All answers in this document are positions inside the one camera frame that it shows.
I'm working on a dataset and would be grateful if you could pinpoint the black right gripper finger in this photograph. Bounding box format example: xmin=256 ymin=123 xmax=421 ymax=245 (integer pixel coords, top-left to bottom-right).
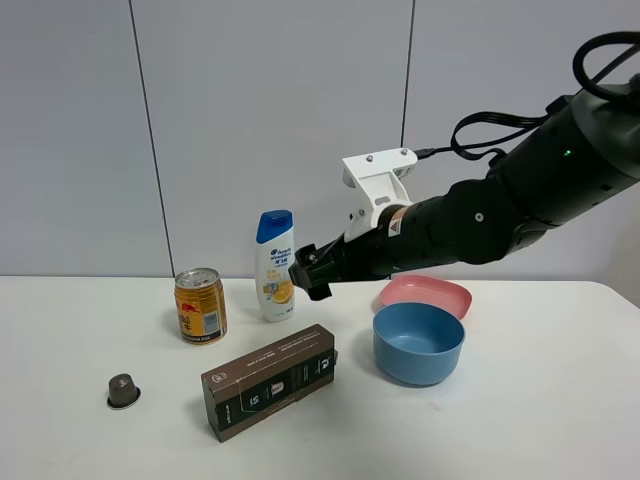
xmin=295 ymin=244 xmax=325 ymax=268

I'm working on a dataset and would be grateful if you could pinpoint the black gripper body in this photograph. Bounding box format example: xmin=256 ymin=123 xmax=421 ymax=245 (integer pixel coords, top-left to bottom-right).
xmin=319 ymin=230 xmax=395 ymax=284

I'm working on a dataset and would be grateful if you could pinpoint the blue plastic bowl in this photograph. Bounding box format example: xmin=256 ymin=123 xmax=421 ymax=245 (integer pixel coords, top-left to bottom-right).
xmin=372 ymin=302 xmax=466 ymax=387

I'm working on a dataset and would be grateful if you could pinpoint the pink plastic dish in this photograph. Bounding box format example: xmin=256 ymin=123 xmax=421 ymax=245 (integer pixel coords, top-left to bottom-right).
xmin=377 ymin=274 xmax=473 ymax=320

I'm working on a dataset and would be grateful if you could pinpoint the brown coffee capsule box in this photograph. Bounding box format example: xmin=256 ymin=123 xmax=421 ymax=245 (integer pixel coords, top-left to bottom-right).
xmin=201 ymin=324 xmax=337 ymax=442

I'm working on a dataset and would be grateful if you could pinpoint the white shampoo bottle blue cap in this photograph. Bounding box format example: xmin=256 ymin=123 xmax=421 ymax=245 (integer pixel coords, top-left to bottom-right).
xmin=255 ymin=210 xmax=295 ymax=323

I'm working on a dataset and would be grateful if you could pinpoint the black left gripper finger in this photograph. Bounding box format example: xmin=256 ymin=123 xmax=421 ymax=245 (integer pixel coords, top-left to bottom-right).
xmin=289 ymin=264 xmax=332 ymax=301

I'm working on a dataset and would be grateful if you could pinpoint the black cable bundle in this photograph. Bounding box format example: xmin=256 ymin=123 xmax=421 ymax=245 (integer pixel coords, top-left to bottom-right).
xmin=414 ymin=30 xmax=640 ymax=162

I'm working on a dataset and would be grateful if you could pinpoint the dark coffee capsule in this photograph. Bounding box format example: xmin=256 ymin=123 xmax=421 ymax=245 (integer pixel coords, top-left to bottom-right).
xmin=106 ymin=373 xmax=141 ymax=410

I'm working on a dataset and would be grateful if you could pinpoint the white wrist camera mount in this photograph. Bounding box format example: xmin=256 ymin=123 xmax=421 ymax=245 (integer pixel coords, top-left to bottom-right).
xmin=342 ymin=148 xmax=418 ymax=243

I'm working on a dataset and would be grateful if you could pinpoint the gold energy drink can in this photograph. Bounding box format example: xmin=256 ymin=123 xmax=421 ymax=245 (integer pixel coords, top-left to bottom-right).
xmin=174 ymin=267 xmax=227 ymax=345

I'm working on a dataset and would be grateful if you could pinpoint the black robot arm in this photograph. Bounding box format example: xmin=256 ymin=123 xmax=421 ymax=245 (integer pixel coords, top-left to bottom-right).
xmin=289 ymin=77 xmax=639 ymax=301

